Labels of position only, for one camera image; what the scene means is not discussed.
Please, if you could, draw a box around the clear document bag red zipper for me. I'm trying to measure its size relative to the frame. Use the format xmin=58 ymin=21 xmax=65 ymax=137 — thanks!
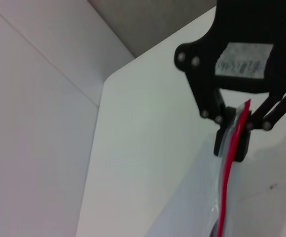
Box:
xmin=143 ymin=98 xmax=253 ymax=237

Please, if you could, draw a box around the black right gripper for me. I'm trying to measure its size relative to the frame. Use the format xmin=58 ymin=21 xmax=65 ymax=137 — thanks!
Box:
xmin=174 ymin=0 xmax=286 ymax=94

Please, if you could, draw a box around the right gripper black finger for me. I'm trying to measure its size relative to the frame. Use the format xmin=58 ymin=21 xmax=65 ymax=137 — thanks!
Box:
xmin=186 ymin=71 xmax=237 ymax=158
xmin=232 ymin=89 xmax=286 ymax=163

